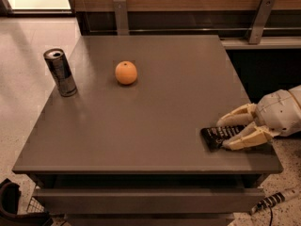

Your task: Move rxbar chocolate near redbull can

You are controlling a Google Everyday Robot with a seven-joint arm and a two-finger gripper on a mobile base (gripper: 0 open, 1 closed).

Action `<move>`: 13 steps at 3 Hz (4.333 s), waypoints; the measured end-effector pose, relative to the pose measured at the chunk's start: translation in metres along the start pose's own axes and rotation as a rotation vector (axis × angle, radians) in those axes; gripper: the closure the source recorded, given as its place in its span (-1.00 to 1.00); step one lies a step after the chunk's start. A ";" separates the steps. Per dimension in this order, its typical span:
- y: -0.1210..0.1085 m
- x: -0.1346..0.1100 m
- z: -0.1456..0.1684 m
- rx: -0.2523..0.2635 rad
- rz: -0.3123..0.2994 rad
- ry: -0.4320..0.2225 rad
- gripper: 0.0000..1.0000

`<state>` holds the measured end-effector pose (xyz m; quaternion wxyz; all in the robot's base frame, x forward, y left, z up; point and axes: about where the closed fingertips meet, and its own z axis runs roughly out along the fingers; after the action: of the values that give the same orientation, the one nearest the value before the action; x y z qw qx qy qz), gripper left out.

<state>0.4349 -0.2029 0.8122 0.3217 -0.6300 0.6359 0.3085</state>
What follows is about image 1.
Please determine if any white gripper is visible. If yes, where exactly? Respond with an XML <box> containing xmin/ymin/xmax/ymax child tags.
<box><xmin>216</xmin><ymin>86</ymin><xmax>301</xmax><ymax>151</ymax></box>

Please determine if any black rxbar chocolate wrapper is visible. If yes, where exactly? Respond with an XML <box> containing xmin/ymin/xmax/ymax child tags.
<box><xmin>200</xmin><ymin>125</ymin><xmax>245</xmax><ymax>152</ymax></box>

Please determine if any silver redbull can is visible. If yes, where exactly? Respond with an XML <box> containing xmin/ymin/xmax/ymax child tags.
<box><xmin>43</xmin><ymin>48</ymin><xmax>77</xmax><ymax>97</ymax></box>

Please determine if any black white striped power strip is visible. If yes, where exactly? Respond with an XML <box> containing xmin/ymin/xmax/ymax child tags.
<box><xmin>249</xmin><ymin>187</ymin><xmax>300</xmax><ymax>215</ymax></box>

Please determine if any orange fruit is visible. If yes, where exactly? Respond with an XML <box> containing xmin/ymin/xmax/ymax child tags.
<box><xmin>115</xmin><ymin>61</ymin><xmax>137</xmax><ymax>85</ymax></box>

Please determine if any grey cabinet drawer front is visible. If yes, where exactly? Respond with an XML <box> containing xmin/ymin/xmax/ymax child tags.
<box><xmin>34</xmin><ymin>188</ymin><xmax>263</xmax><ymax>214</ymax></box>

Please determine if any dark bag on floor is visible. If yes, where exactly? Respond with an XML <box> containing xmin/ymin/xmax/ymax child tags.
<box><xmin>0</xmin><ymin>179</ymin><xmax>53</xmax><ymax>226</ymax></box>

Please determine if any right metal wall bracket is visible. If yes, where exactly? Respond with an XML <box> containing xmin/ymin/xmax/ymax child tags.
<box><xmin>248</xmin><ymin>0</ymin><xmax>276</xmax><ymax>44</ymax></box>

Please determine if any metal wall bracket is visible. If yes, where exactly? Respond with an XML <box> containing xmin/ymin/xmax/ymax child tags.
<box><xmin>248</xmin><ymin>0</ymin><xmax>276</xmax><ymax>44</ymax></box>
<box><xmin>113</xmin><ymin>0</ymin><xmax>130</xmax><ymax>36</ymax></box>

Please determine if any left metal wall bracket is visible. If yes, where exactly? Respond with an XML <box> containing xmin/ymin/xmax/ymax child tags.
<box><xmin>113</xmin><ymin>0</ymin><xmax>130</xmax><ymax>36</ymax></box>

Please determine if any wire basket on floor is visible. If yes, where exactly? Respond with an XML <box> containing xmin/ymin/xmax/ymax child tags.
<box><xmin>26</xmin><ymin>195</ymin><xmax>45</xmax><ymax>213</ymax></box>

